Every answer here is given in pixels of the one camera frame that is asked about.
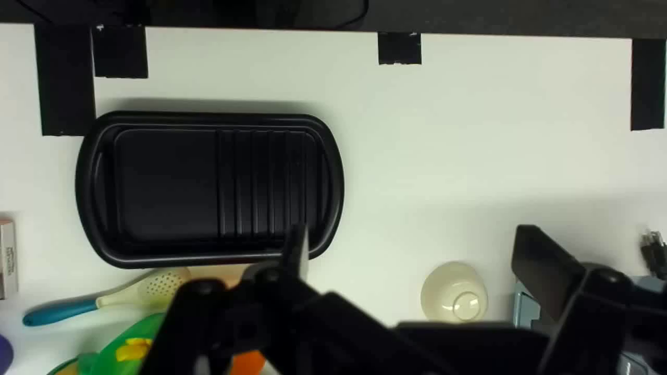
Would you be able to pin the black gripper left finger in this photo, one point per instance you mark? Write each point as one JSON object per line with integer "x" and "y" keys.
{"x": 209, "y": 325}

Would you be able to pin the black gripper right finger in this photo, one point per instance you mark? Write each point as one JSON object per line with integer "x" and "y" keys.
{"x": 591, "y": 312}

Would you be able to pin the yellow toy fries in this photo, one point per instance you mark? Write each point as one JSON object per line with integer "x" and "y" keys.
{"x": 134, "y": 348}

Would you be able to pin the green plastic cup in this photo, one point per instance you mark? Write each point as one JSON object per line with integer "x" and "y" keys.
{"x": 105, "y": 354}

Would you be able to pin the small cream bowl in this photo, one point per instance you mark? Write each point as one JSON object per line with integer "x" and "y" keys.
{"x": 451, "y": 293}

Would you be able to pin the black ridged tray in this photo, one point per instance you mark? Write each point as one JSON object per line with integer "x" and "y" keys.
{"x": 174, "y": 187}

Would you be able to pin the black tape strip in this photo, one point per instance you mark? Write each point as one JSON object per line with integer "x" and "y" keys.
{"x": 398, "y": 49}
{"x": 63, "y": 83}
{"x": 646, "y": 83}
{"x": 119, "y": 52}

